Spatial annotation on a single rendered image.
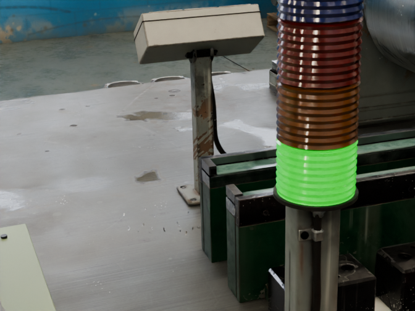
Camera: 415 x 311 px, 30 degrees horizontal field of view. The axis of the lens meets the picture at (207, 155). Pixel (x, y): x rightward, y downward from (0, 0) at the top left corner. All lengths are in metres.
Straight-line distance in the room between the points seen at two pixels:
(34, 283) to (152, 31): 0.38
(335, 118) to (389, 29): 0.76
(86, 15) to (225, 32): 5.42
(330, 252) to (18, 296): 0.39
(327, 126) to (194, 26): 0.55
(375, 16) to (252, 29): 0.30
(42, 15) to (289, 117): 5.90
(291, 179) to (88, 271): 0.46
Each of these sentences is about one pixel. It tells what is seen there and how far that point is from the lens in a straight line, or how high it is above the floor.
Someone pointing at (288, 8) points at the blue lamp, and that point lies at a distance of 0.53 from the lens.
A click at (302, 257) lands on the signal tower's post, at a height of 0.98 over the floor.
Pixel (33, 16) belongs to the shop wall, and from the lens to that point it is 6.41.
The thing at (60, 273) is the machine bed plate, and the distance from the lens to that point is 0.98.
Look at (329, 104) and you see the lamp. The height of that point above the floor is 1.11.
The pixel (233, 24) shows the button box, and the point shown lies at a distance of 1.09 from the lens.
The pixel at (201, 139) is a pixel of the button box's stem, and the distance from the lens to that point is 1.13.
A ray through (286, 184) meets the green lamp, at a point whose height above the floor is 1.05.
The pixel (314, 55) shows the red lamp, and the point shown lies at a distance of 0.53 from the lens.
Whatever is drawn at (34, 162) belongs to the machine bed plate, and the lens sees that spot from 1.35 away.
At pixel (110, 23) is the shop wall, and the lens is 6.54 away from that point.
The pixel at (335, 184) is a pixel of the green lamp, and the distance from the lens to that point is 0.56.
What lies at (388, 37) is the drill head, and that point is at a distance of 1.32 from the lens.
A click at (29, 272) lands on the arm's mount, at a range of 0.91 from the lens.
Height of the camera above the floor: 1.26
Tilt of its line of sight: 20 degrees down
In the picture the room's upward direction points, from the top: 2 degrees counter-clockwise
